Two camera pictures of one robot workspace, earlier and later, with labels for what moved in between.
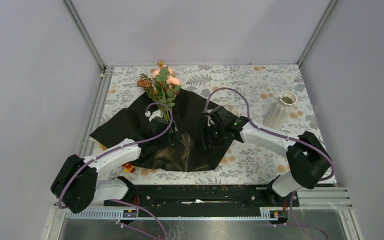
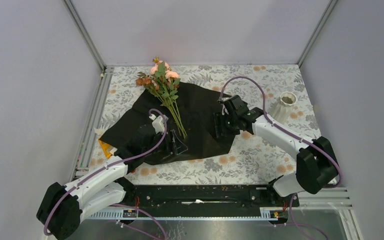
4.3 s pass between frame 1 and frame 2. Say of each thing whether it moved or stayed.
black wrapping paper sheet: moved
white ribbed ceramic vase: stayed
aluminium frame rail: stayed
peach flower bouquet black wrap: moved
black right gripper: moved
